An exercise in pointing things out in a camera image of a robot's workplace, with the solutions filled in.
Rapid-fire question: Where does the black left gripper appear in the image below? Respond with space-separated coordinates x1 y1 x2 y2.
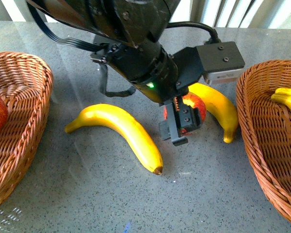
130 77 201 146

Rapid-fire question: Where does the dark red apple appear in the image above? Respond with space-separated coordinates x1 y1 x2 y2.
163 92 207 135

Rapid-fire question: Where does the curved yellow banana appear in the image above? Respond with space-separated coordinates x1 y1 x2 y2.
189 83 239 143

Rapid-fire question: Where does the large yellow banana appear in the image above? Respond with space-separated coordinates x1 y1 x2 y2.
65 103 163 175

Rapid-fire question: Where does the right brown wicker basket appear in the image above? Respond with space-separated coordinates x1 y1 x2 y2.
236 60 291 222

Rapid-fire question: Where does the brown wicker basket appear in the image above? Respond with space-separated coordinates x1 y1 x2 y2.
0 51 53 205
236 60 291 222

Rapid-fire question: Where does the lower banana in basket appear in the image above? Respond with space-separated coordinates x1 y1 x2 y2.
271 93 291 110

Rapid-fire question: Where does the banana in basket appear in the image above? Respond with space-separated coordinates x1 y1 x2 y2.
275 87 291 96
271 93 291 110

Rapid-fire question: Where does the upper banana in basket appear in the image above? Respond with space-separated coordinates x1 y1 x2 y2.
275 87 291 96

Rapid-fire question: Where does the white pleated curtain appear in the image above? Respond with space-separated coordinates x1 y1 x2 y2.
0 0 291 29

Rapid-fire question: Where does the left brown wicker basket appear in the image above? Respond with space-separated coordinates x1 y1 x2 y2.
0 51 53 205

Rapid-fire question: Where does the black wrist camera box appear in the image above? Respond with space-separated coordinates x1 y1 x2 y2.
174 41 245 90

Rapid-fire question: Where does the black camera cable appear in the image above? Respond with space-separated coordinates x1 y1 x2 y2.
165 21 220 46

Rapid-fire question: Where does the black flat ribbon cable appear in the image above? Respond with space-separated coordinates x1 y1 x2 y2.
26 0 110 52

